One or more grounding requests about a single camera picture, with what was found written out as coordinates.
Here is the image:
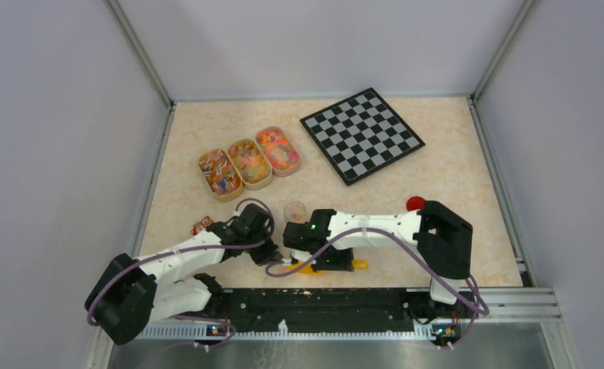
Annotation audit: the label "cream tray with gummies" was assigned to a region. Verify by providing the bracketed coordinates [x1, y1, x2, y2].
[227, 138, 274, 190]

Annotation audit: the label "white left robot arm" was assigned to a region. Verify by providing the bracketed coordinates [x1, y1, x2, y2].
[85, 198, 279, 345]

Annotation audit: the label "pink tray with candies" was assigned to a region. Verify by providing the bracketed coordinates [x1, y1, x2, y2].
[255, 126, 301, 177]

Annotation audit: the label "red jar lid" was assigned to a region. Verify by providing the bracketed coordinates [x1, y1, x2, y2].
[406, 196, 426, 211]

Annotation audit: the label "red owl toy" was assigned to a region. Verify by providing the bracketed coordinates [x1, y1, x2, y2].
[191, 216, 214, 236]

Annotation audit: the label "black white chessboard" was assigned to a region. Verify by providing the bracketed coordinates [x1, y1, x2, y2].
[300, 88, 425, 186]

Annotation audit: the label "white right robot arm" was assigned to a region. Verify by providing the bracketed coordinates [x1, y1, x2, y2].
[283, 201, 473, 317]

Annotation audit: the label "yellow tray with lollipops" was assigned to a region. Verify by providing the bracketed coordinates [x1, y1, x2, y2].
[197, 148, 244, 202]

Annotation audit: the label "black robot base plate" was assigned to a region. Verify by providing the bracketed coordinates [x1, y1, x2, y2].
[199, 288, 473, 333]

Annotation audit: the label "yellow plastic scoop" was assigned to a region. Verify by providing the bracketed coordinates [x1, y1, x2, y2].
[288, 259, 369, 275]

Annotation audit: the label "clear glass jar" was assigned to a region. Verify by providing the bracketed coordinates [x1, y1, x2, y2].
[283, 201, 307, 224]

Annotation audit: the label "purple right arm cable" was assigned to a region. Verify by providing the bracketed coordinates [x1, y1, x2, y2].
[265, 226, 491, 350]

